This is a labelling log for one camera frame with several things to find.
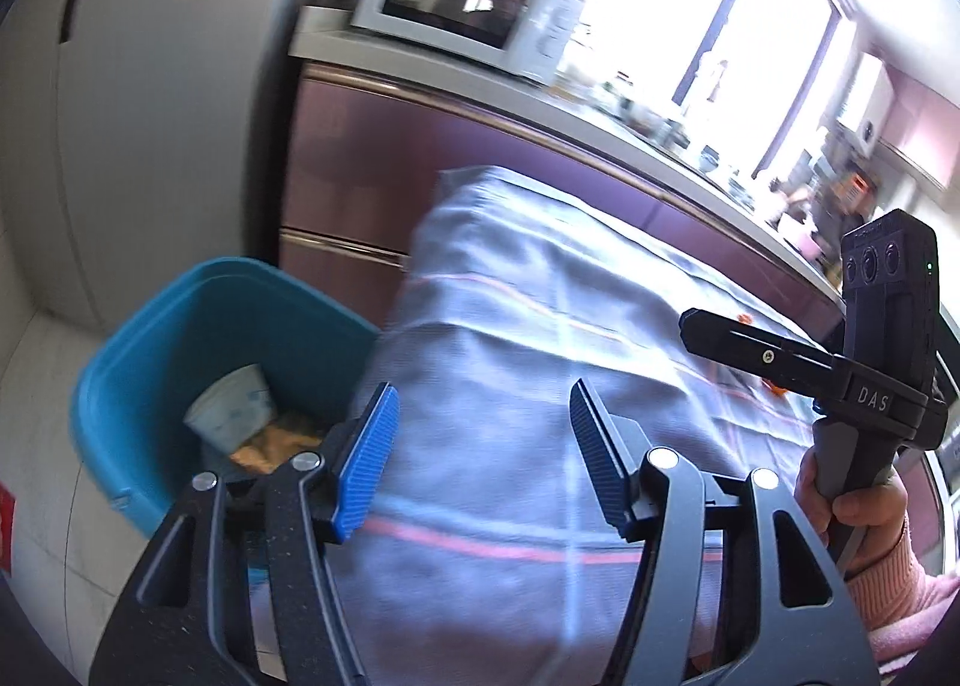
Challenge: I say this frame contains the checked grey tablecloth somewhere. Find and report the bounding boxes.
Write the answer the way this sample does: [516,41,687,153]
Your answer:
[247,165,946,686]

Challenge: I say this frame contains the person's right hand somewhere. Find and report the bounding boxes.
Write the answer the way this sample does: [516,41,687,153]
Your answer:
[795,442,912,571]

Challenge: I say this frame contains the pink wall cabinet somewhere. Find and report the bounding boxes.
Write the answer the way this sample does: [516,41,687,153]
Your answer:
[877,67,960,192]

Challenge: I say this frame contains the red box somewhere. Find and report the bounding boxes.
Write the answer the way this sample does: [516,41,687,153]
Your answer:
[0,487,16,574]

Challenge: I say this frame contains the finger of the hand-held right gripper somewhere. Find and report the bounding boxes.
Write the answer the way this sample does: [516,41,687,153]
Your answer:
[679,307,856,406]

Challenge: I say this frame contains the metal faucet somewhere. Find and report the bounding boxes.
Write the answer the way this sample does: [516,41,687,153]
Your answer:
[701,56,732,106]

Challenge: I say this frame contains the purple base cabinet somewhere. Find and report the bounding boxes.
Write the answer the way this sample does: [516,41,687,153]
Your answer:
[279,60,845,342]

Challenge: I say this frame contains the blue plastic bin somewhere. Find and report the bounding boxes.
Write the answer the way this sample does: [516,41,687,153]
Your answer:
[70,257,383,537]

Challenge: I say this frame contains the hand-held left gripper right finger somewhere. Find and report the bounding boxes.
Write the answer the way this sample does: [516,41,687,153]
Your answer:
[568,378,880,686]

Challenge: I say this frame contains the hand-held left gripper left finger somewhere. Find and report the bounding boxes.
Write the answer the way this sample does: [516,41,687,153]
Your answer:
[88,382,402,686]

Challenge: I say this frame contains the orange snack wrapper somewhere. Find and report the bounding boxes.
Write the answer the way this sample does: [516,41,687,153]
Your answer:
[229,412,331,477]

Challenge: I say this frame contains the white water heater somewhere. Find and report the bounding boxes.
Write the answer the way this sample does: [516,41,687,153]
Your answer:
[836,52,893,158]

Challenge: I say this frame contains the grey refrigerator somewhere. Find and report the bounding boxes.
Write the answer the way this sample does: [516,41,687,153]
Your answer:
[0,0,391,338]

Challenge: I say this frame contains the white paper cup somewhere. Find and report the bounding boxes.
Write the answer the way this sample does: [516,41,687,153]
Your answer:
[184,365,275,455]

